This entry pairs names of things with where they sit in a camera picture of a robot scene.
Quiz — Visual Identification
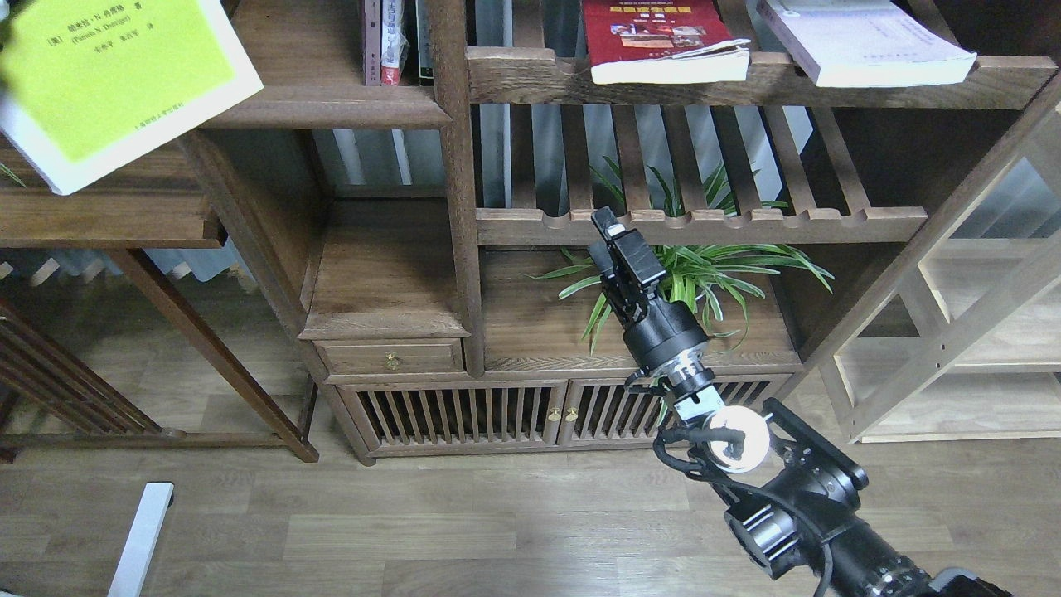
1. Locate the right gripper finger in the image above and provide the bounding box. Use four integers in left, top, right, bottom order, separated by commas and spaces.
591, 206, 630, 246

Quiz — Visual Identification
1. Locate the white cover book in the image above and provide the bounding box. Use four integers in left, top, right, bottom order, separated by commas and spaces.
756, 1, 977, 88

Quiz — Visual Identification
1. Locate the light wooden shelf unit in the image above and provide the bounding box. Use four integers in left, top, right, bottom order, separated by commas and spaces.
820, 109, 1060, 443

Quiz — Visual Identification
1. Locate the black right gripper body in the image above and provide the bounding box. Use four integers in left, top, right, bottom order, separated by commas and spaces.
589, 231, 712, 391

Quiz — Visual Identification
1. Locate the dark upright book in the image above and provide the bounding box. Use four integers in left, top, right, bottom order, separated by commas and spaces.
414, 0, 434, 86

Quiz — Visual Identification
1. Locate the yellow-green cover book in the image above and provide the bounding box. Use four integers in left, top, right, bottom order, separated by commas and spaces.
2, 1, 263, 194

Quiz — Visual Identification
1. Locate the red cover book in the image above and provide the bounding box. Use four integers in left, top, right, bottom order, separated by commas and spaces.
581, 1, 750, 85

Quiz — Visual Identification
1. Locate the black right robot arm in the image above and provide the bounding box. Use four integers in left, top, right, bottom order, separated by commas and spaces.
589, 207, 1004, 596

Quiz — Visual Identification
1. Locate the dark wooden bookshelf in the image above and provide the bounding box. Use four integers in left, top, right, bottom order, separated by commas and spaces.
202, 1, 1059, 464

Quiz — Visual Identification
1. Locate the red white upright book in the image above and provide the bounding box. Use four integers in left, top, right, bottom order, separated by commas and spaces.
380, 0, 408, 86

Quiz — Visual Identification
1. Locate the dark wooden slatted chair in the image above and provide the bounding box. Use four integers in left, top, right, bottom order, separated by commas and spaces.
1, 301, 166, 461

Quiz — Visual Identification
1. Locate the white metal stand leg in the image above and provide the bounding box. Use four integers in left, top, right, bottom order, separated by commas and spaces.
109, 482, 175, 596

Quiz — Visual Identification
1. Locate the pink spine upright book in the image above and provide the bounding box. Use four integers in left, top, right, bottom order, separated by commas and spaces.
361, 0, 383, 86

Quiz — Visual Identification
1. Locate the dark wooden side table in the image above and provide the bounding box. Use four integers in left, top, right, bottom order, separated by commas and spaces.
2, 126, 325, 464

